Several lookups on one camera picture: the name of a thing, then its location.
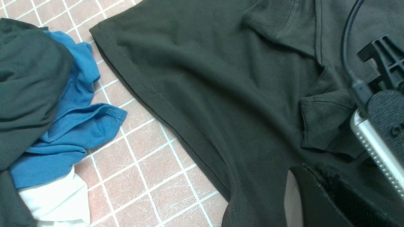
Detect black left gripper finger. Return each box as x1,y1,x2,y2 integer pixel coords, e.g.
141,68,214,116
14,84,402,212
289,166,403,227

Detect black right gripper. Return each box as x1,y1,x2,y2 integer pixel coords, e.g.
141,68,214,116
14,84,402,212
357,35,404,92

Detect dark gray long-sleeved shirt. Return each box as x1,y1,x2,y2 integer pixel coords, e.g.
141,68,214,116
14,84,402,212
89,0,404,227

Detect blue shirt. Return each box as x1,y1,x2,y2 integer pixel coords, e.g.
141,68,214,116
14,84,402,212
10,31,127,189

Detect pink grid tablecloth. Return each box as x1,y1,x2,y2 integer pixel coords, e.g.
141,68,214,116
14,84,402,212
0,0,228,227

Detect white folded cloth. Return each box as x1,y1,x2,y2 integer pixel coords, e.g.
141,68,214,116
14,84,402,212
19,167,90,227

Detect black right camera cable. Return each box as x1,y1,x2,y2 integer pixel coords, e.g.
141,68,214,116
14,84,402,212
342,0,374,114

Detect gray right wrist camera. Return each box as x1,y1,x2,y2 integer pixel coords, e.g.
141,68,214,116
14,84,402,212
350,90,404,199

